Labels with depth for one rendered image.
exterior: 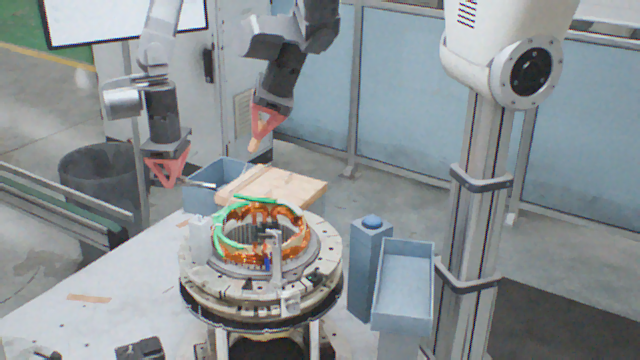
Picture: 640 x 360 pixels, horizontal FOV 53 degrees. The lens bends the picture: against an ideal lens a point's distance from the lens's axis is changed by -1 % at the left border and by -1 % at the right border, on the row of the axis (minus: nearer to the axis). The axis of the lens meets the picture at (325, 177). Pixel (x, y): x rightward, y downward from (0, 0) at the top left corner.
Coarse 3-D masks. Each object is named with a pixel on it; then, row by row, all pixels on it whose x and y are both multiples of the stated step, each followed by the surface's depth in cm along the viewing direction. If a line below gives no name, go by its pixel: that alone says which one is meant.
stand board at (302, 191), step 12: (252, 168) 162; (276, 168) 162; (240, 180) 156; (264, 180) 156; (276, 180) 157; (300, 180) 157; (312, 180) 157; (240, 192) 151; (252, 192) 151; (276, 192) 151; (288, 192) 151; (300, 192) 151; (312, 192) 152; (324, 192) 156; (228, 204) 149; (300, 204) 147
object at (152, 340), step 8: (152, 336) 139; (136, 344) 139; (144, 344) 137; (152, 344) 137; (160, 344) 138; (120, 352) 136; (136, 352) 136; (144, 352) 135; (152, 352) 136; (160, 352) 137
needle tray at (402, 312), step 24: (384, 240) 135; (408, 240) 134; (384, 264) 133; (408, 264) 133; (432, 264) 127; (384, 288) 126; (408, 288) 126; (432, 288) 120; (384, 312) 113; (408, 312) 120; (432, 312) 114; (384, 336) 125; (408, 336) 124
